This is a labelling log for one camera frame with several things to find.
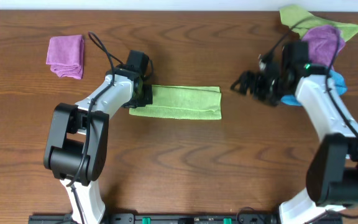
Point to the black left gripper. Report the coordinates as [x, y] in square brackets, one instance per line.
[148, 95]

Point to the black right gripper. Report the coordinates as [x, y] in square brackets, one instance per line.
[255, 79]

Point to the green microfiber cloth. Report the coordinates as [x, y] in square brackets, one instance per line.
[183, 102]

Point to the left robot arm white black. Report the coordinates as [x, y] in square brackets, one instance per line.
[77, 142]

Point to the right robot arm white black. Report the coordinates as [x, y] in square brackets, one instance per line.
[332, 177]

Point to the crumpled green cloth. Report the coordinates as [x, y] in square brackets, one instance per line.
[302, 21]

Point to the crumpled purple cloth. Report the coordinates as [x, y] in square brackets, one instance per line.
[324, 42]

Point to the folded purple cloth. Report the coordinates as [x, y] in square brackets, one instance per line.
[65, 56]

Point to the crumpled blue cloth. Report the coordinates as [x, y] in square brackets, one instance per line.
[340, 85]

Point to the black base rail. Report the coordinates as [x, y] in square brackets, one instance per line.
[128, 218]

